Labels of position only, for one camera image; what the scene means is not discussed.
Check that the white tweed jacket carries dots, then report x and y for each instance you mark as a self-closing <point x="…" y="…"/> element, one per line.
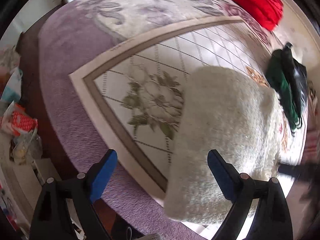
<point x="226" y="111"/>

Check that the green striped garment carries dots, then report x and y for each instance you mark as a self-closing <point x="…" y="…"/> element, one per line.
<point x="277" y="80"/>

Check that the purple floral bed blanket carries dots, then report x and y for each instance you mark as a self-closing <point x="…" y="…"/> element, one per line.
<point x="67" y="41"/>

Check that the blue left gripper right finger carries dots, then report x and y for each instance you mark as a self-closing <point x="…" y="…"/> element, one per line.
<point x="226" y="176"/>

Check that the black leather jacket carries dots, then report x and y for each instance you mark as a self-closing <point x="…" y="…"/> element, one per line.
<point x="296" y="76"/>

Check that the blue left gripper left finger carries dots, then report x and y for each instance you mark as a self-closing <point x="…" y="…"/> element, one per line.
<point x="100" y="173"/>

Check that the white diamond pattern mat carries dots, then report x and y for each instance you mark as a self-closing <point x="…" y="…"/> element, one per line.
<point x="134" y="92"/>

